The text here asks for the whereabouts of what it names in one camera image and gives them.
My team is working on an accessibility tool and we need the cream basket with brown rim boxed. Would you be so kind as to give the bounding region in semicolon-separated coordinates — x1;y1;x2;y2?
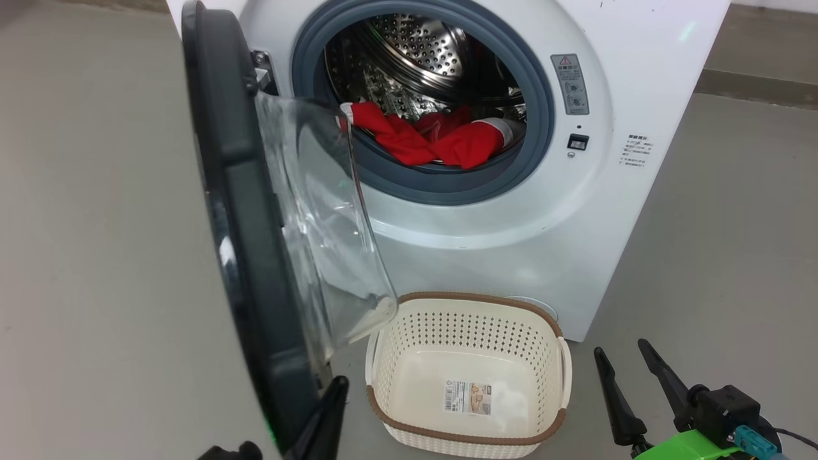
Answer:
364;292;573;459

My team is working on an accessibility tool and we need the metal door hinge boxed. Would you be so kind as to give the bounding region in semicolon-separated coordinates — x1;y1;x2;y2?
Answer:
251;50;280;95

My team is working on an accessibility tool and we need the grey warning label sticker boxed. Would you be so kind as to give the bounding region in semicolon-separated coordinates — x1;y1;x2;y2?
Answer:
551;54;590;116

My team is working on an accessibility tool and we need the round drain filter cover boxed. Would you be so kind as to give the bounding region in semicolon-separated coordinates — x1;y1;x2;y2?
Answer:
505;295;559;323

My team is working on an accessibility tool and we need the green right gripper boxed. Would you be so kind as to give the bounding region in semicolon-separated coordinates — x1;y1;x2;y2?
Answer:
594;339;756;460

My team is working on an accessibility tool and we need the round black glass washer door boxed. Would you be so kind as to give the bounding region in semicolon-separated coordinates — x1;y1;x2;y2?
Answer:
181;0;398;457

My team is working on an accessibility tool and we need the thin black cable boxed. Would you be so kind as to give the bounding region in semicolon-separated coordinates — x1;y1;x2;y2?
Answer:
773;427;818;451

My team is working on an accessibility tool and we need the printed paper label sticker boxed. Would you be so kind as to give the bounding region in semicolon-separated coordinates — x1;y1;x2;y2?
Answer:
444;380;493;416

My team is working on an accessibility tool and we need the white front-load washing machine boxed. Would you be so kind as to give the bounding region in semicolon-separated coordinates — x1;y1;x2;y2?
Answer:
166;0;731;342

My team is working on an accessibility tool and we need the teal cable connector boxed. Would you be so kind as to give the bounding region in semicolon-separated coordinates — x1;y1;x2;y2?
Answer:
734;425;790;460

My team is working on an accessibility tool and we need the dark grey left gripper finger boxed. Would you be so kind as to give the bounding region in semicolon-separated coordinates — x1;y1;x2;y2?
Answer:
288;376;350;460

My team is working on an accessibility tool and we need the red and white garment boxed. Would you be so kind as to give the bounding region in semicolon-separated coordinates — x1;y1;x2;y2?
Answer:
339;99;515;170

